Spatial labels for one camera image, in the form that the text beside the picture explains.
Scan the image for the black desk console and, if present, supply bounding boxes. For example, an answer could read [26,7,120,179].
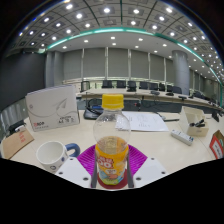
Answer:
[82,104,105,121]

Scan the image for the white power strip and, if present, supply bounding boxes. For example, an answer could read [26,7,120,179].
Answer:
[170,128,195,147]

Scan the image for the large white printed cardboard box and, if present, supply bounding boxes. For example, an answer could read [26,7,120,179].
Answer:
[25,84,81,132]

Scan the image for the small open white box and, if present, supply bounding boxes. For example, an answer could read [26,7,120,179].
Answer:
[178,105,211,137]

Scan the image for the row of black office chairs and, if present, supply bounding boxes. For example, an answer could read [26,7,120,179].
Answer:
[79,79,205,100]

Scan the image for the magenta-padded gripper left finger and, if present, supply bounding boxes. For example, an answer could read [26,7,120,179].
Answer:
[54,144,99,190]

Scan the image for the white paper sheets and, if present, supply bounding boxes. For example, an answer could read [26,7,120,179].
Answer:
[115,111,170,133]

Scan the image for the open red-trimmed cardboard box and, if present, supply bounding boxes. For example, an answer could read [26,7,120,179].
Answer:
[208,129,224,161]

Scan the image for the white mug with blue handle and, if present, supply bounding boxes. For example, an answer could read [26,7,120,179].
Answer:
[35,140,81,174]

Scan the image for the round ceiling lights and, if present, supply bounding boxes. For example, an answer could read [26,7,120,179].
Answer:
[15,0,224,82]

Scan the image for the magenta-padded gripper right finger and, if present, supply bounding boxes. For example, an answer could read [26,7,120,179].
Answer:
[126,144,168,189]

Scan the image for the yellow-capped clear drink bottle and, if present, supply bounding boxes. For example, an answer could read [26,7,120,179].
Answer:
[92,93,132,187]

